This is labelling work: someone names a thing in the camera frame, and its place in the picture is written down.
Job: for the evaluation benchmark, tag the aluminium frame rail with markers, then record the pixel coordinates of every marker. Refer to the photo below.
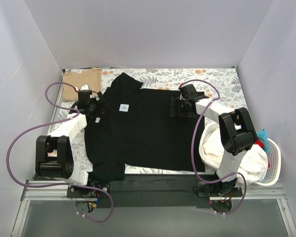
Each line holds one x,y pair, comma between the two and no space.
46,190

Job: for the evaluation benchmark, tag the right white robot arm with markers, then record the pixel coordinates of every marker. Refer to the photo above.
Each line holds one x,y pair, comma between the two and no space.
236,128

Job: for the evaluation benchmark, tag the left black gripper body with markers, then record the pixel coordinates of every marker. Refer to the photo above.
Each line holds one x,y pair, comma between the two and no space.
99,102

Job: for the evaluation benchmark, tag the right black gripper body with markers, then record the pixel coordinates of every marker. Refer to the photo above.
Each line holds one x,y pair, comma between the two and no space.
175,106

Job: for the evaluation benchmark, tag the red garment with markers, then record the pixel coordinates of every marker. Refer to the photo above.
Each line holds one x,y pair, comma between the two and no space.
260,143

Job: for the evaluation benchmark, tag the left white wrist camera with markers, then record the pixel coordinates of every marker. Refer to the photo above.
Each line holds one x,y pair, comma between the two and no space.
84,87

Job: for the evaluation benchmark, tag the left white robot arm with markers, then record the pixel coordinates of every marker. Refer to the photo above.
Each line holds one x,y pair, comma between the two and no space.
54,156

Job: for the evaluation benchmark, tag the black t shirt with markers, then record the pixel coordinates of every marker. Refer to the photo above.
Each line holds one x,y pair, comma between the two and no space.
139,131

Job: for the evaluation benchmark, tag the folded beige t shirt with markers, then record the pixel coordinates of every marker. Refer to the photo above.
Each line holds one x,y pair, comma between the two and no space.
91,77

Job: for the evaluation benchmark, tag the white t shirt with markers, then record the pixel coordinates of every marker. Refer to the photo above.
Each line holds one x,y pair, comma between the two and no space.
253,163

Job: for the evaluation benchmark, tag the teal garment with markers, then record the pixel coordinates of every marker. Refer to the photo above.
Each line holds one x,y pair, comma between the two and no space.
263,136

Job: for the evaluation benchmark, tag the white laundry basket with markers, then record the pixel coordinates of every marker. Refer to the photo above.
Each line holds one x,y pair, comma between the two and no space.
274,166

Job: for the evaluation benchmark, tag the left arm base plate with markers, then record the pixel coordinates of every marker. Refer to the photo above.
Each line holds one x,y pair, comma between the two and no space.
78,192

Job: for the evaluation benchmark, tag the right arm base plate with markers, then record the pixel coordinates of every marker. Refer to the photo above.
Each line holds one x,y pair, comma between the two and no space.
222,191

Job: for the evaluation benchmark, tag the floral table mat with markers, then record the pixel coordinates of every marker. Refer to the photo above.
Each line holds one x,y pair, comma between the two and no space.
226,81

